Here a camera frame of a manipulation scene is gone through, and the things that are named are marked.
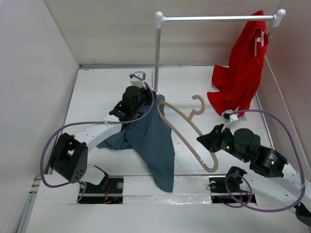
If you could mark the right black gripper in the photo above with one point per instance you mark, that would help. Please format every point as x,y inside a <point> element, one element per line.
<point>210,140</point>

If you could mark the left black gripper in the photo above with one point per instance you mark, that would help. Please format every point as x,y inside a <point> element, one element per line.
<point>148,95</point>

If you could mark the beige wooden hanger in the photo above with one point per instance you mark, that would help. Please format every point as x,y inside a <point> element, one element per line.
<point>181,133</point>

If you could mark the blue grey t shirt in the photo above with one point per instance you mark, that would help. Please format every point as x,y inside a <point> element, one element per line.
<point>151,139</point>

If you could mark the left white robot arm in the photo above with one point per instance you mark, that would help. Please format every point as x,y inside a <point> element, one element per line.
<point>69,157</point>

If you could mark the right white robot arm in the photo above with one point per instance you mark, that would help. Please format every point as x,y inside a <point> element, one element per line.
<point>272,165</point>

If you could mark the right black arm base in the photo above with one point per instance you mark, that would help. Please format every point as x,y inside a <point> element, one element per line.
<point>218,190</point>

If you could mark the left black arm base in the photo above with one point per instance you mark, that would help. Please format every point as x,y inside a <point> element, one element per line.
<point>98,187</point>

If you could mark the red t shirt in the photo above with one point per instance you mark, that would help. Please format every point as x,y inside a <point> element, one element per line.
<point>238,83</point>

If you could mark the white hanger under red shirt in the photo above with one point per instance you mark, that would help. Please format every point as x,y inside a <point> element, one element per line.
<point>260,36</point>

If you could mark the white clothes rack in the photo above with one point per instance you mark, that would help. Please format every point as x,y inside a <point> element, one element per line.
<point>161,19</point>

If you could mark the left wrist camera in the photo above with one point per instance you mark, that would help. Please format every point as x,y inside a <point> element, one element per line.
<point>138,79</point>

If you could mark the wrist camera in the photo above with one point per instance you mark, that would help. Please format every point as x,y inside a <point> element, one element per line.
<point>138,79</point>
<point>229,117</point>

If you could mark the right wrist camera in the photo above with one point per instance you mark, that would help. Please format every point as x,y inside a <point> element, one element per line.
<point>229,117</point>

